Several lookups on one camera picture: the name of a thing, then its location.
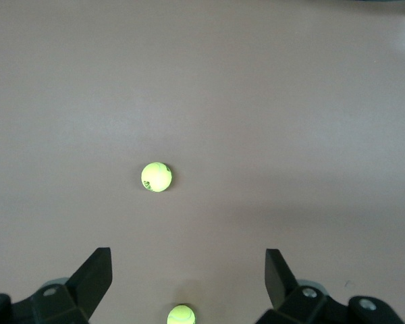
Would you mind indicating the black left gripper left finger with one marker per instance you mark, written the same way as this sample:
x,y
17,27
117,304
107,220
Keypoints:
x,y
74,300

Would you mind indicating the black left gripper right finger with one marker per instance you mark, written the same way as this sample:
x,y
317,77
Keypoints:
x,y
285,300

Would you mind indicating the yellow tennis ball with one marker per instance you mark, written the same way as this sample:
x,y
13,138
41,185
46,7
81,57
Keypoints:
x,y
181,316
156,177

